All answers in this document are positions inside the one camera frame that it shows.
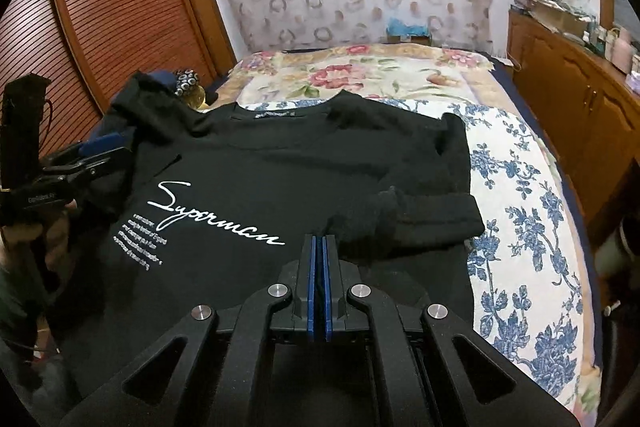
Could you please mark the navy folded cloth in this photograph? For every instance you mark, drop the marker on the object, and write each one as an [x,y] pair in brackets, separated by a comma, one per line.
[159,79]

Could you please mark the wooden louvered wardrobe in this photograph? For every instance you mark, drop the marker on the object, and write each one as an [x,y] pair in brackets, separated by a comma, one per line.
[100,7]

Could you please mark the pink floral blanket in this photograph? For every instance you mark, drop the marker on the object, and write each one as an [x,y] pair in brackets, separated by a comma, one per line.
[390,69]

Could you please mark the person's left hand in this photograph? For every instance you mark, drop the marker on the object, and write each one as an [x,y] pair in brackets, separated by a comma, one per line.
[57,234]

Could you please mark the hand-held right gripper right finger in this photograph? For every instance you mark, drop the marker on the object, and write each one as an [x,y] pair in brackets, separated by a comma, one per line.
[328,292]

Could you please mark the pink cup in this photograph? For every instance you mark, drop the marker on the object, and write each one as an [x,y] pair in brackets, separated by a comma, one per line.
[622,49]

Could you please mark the teal cloth on small box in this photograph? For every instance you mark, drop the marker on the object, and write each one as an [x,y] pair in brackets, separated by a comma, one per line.
[407,29]

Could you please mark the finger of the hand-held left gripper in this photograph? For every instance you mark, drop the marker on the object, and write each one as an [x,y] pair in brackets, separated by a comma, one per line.
[80,171]
[102,143]

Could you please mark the pile of household clutter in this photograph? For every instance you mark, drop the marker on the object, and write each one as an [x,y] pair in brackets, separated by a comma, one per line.
[555,9]

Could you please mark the black printed t-shirt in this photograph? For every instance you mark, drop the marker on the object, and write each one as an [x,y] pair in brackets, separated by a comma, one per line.
[275,157]

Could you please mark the wooden cabinet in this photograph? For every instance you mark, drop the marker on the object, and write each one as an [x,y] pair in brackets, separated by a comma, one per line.
[570,97]

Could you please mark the blue floral white blanket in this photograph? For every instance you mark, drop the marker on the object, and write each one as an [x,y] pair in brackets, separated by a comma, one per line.
[525,257]

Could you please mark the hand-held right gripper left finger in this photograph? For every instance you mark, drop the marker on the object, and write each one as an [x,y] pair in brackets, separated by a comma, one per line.
[312,292]

